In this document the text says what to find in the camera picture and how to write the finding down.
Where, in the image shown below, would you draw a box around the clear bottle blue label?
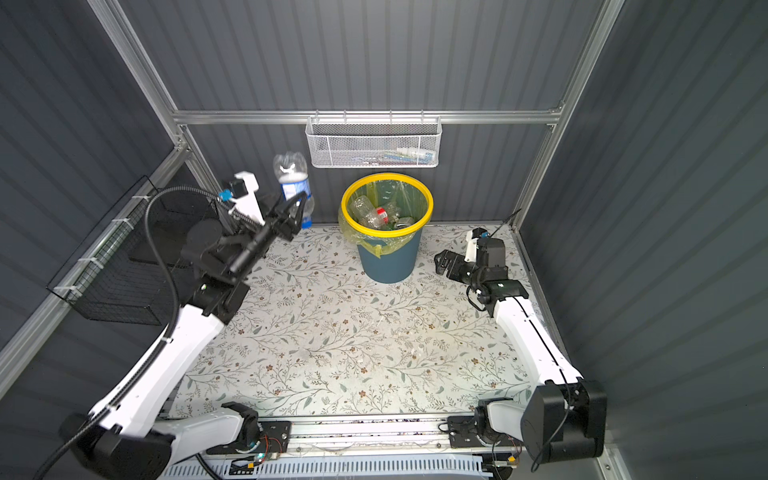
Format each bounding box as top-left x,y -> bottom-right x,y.
273,152 -> 315,229

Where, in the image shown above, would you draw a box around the clear bottle pink label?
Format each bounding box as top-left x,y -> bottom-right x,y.
368,205 -> 400,230

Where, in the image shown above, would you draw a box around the clear bottle white cap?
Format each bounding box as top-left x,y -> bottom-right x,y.
348,196 -> 379,228

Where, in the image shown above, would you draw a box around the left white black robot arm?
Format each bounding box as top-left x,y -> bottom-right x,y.
34,188 -> 309,479

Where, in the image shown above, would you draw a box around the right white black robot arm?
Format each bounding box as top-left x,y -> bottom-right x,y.
434,228 -> 607,467

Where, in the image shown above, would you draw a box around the teal bin with yellow rim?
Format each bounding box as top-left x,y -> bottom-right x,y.
339,172 -> 434,286

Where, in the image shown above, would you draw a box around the yellow plastic bin liner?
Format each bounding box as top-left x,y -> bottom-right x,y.
338,173 -> 434,258

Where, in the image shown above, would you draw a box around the items in white basket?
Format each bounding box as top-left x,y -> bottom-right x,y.
354,147 -> 438,168

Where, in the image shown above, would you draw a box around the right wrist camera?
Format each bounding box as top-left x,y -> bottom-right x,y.
464,228 -> 506,268

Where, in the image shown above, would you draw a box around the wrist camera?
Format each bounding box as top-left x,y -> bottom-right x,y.
464,228 -> 506,268
218,171 -> 265,226

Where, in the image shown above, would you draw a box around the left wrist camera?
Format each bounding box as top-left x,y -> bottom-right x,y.
218,171 -> 265,226

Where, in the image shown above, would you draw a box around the white wire wall basket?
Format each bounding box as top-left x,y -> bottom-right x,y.
305,118 -> 443,169

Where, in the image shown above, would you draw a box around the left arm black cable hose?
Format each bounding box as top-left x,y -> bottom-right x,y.
33,184 -> 241,480

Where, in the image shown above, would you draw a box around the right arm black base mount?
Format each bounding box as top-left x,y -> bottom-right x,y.
439,415 -> 517,449

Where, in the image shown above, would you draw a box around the aluminium rail at front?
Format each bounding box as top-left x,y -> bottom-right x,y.
128,409 -> 610,457

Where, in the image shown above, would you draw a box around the black wire wall basket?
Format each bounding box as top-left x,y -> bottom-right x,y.
47,177 -> 216,326

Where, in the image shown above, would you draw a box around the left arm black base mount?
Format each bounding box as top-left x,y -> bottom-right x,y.
205,420 -> 292,456

